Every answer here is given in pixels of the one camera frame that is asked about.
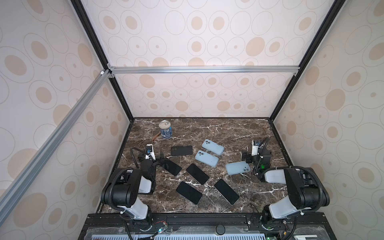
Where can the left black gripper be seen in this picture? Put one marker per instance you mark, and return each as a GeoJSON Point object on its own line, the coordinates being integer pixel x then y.
{"type": "Point", "coordinates": [156, 161]}

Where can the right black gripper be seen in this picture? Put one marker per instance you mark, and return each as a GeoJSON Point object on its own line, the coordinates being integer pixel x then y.
{"type": "Point", "coordinates": [254, 159]}

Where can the black phone case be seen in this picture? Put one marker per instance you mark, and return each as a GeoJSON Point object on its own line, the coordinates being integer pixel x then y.
{"type": "Point", "coordinates": [181, 150]}

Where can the black phone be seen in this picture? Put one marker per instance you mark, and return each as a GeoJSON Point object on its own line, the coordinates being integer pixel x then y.
{"type": "Point", "coordinates": [226, 191]}
{"type": "Point", "coordinates": [197, 174]}
{"type": "Point", "coordinates": [170, 166]}
{"type": "Point", "coordinates": [189, 193]}

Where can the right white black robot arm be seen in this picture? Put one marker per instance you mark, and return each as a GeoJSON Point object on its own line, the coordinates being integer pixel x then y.
{"type": "Point", "coordinates": [306, 193]}

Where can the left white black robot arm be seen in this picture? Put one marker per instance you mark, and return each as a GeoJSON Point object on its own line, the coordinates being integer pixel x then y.
{"type": "Point", "coordinates": [124, 186]}

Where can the light blue phone right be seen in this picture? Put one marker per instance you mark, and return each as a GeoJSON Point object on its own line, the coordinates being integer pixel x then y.
{"type": "Point", "coordinates": [237, 168]}

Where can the light blue phone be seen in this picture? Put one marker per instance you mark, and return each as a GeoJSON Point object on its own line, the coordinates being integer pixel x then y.
{"type": "Point", "coordinates": [237, 168]}
{"type": "Point", "coordinates": [207, 158]}
{"type": "Point", "coordinates": [213, 147]}

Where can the light blue phone middle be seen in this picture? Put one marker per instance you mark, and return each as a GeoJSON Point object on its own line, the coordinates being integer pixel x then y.
{"type": "Point", "coordinates": [207, 158]}

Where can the light blue phone far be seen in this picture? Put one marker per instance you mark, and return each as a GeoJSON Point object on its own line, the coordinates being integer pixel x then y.
{"type": "Point", "coordinates": [213, 147]}

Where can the blue white tin can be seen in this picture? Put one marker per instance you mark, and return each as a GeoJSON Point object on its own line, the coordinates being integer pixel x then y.
{"type": "Point", "coordinates": [166, 129]}

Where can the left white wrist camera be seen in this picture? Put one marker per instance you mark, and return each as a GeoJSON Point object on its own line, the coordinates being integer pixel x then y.
{"type": "Point", "coordinates": [149, 152]}

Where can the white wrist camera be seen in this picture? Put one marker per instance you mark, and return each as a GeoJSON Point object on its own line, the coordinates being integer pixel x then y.
{"type": "Point", "coordinates": [255, 147]}
{"type": "Point", "coordinates": [149, 152]}

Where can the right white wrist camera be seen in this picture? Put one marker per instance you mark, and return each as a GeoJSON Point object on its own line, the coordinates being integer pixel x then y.
{"type": "Point", "coordinates": [255, 147]}

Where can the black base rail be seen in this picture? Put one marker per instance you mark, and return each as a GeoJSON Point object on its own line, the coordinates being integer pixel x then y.
{"type": "Point", "coordinates": [206, 226]}

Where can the horizontal aluminium rail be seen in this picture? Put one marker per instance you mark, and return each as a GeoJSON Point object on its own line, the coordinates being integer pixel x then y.
{"type": "Point", "coordinates": [200, 70]}

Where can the left diagonal aluminium rail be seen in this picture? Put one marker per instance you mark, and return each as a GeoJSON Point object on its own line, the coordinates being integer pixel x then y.
{"type": "Point", "coordinates": [21, 184]}

